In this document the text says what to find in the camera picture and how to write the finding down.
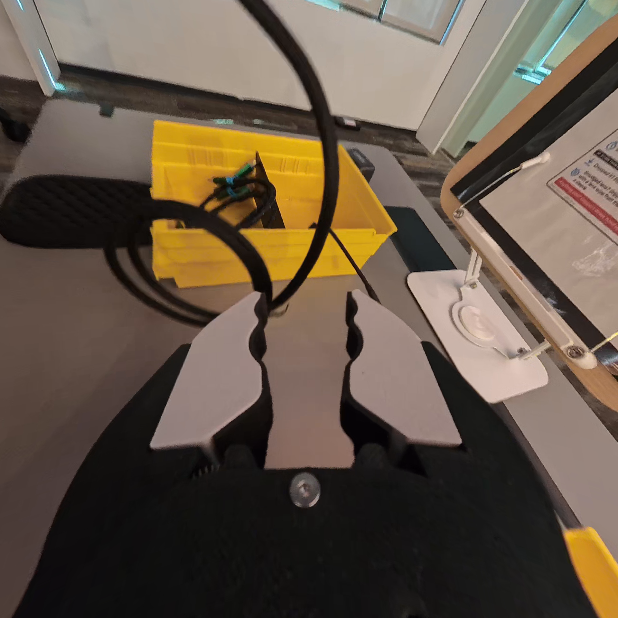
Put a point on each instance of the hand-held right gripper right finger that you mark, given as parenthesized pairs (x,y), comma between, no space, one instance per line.
(400,386)

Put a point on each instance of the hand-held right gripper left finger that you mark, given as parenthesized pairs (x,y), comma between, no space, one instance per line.
(212,386)

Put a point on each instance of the yellow plastic bin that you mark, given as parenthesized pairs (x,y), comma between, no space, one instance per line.
(596,569)
(338,212)

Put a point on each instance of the dark green mat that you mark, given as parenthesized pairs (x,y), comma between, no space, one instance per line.
(420,241)

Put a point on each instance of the framed screen on wooden board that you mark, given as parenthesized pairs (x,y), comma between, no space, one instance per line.
(540,231)

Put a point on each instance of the small black device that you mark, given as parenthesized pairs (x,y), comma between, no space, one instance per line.
(363,165)

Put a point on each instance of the black door stop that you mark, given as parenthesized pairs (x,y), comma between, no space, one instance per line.
(348,123)

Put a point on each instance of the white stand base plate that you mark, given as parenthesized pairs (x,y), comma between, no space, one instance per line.
(483,367)

